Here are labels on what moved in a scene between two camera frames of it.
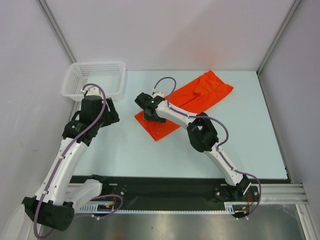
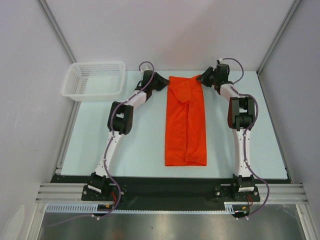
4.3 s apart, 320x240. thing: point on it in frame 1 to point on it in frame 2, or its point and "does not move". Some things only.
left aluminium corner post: (57, 31) does not move
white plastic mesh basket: (111, 74) does not move
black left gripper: (113, 117) to (163, 82)
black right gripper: (152, 115) to (208, 77)
